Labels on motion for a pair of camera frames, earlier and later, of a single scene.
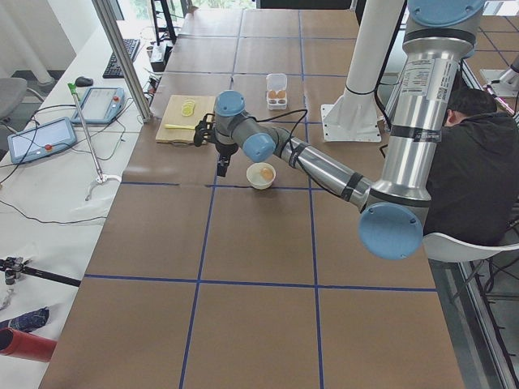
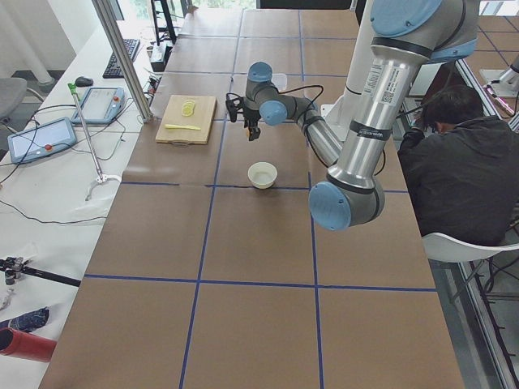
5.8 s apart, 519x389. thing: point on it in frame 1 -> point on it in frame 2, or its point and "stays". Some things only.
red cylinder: [26, 345] stays
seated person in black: [475, 184] stays
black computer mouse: [83, 81] stays
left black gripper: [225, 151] -> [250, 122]
